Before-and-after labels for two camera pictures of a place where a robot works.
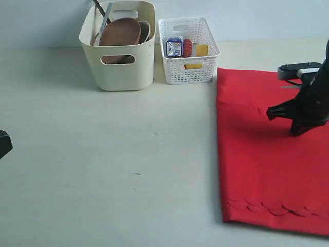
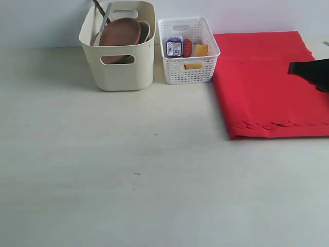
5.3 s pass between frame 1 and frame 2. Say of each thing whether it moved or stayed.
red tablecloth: moved
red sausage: stayed
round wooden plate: stayed
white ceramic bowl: stayed
